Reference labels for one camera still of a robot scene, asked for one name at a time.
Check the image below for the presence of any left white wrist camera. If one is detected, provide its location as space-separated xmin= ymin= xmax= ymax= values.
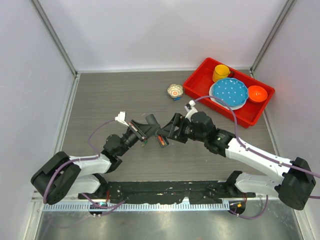
xmin=114 ymin=111 xmax=129 ymax=127

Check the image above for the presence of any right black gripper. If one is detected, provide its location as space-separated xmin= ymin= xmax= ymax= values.
xmin=157 ymin=113 xmax=207 ymax=144

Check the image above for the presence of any small patterned bowl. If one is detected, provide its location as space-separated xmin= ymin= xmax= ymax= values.
xmin=166 ymin=83 xmax=184 ymax=99

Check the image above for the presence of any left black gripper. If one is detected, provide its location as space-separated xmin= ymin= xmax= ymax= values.
xmin=117 ymin=120 xmax=160 ymax=157

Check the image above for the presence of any red battery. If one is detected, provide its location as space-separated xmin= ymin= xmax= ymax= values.
xmin=158 ymin=136 xmax=165 ymax=146

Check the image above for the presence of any yellow mug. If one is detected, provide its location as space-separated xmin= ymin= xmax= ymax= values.
xmin=212 ymin=64 xmax=235 ymax=83

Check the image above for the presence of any orange bowl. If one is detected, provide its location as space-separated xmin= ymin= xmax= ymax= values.
xmin=248 ymin=85 xmax=268 ymax=103

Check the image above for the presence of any blue dotted plate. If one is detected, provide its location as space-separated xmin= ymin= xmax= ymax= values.
xmin=213 ymin=77 xmax=249 ymax=107

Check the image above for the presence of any black remote control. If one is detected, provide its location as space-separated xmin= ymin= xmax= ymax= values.
xmin=144 ymin=113 xmax=170 ymax=149

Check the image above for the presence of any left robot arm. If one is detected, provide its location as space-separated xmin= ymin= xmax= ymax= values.
xmin=30 ymin=120 xmax=160 ymax=205

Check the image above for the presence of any white cable duct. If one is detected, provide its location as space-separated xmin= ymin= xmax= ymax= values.
xmin=42 ymin=201 xmax=230 ymax=212

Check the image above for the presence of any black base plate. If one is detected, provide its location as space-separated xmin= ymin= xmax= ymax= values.
xmin=104 ymin=180 xmax=256 ymax=205

